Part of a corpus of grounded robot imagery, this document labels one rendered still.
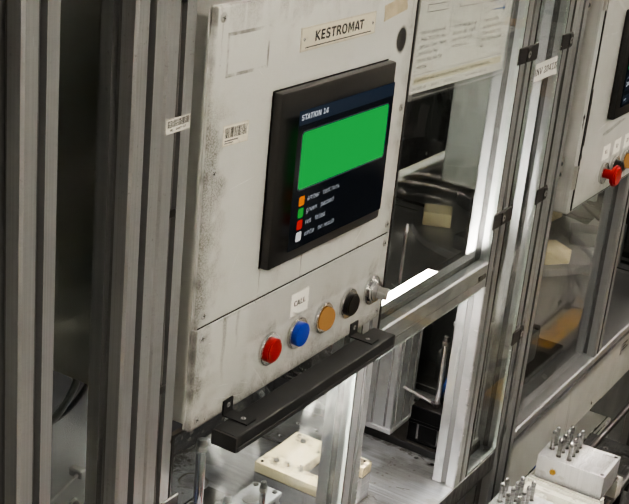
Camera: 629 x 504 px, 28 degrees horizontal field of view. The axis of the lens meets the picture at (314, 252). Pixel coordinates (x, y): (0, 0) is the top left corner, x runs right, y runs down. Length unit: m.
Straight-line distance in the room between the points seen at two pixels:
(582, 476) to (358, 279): 0.85
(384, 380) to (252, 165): 1.03
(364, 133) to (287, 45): 0.19
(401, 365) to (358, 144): 0.88
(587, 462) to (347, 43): 1.14
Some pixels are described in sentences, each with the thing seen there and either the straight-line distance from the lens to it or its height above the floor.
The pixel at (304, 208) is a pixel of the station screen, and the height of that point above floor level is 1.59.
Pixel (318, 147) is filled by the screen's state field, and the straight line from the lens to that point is 1.38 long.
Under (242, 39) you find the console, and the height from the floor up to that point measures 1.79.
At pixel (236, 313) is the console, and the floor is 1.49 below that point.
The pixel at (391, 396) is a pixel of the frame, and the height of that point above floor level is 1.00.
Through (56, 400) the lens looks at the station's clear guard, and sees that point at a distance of 1.22.
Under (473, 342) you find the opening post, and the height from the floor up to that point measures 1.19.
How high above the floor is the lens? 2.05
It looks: 21 degrees down
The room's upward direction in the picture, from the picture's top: 6 degrees clockwise
